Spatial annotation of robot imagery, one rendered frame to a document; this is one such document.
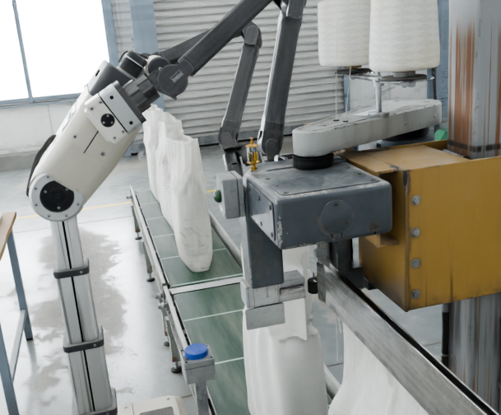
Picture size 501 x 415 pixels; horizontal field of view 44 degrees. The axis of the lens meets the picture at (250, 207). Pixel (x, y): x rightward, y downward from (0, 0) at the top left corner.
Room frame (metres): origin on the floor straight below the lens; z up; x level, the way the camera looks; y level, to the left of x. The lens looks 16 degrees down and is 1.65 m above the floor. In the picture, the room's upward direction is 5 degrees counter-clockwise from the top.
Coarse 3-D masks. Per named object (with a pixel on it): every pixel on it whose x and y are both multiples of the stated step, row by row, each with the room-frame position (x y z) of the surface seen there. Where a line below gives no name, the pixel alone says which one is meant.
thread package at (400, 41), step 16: (384, 0) 1.28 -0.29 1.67; (400, 0) 1.26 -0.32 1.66; (416, 0) 1.25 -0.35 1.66; (432, 0) 1.27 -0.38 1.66; (384, 16) 1.27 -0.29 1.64; (400, 16) 1.26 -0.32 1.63; (416, 16) 1.25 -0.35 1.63; (432, 16) 1.27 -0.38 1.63; (384, 32) 1.27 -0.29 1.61; (400, 32) 1.25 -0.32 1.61; (416, 32) 1.25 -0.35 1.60; (432, 32) 1.26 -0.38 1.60; (384, 48) 1.27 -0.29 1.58; (400, 48) 1.25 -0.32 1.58; (416, 48) 1.25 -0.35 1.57; (432, 48) 1.26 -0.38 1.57; (384, 64) 1.27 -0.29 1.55; (400, 64) 1.25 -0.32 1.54; (416, 64) 1.25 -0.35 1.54; (432, 64) 1.26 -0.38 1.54
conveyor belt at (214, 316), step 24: (216, 288) 2.90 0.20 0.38; (240, 288) 2.88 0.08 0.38; (192, 312) 2.65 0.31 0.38; (216, 312) 2.63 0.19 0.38; (240, 312) 2.61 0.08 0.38; (192, 336) 2.42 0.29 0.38; (216, 336) 2.40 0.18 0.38; (240, 336) 2.38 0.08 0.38; (216, 360) 2.20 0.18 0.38; (240, 360) 2.19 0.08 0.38; (216, 384) 2.03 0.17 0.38; (240, 384) 2.02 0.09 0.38; (216, 408) 1.88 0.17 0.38; (240, 408) 1.86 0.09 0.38
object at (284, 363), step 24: (288, 264) 1.53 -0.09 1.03; (288, 312) 1.54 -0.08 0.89; (264, 336) 1.60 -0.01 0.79; (288, 336) 1.53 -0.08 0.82; (312, 336) 1.55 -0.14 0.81; (264, 360) 1.59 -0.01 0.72; (288, 360) 1.51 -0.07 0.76; (312, 360) 1.51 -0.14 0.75; (264, 384) 1.58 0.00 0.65; (288, 384) 1.50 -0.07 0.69; (312, 384) 1.50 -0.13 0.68; (264, 408) 1.59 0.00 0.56; (288, 408) 1.49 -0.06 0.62; (312, 408) 1.51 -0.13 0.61
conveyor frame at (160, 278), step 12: (132, 192) 4.85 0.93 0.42; (132, 204) 4.95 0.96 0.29; (144, 216) 4.31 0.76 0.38; (144, 228) 3.87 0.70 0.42; (216, 228) 3.87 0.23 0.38; (144, 240) 4.00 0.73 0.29; (228, 240) 3.53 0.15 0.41; (156, 252) 3.72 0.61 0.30; (240, 252) 3.29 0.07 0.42; (156, 264) 3.20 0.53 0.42; (240, 264) 3.25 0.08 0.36; (156, 276) 3.37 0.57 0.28; (180, 288) 2.95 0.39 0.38; (192, 288) 2.94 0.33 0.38; (204, 288) 2.93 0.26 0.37
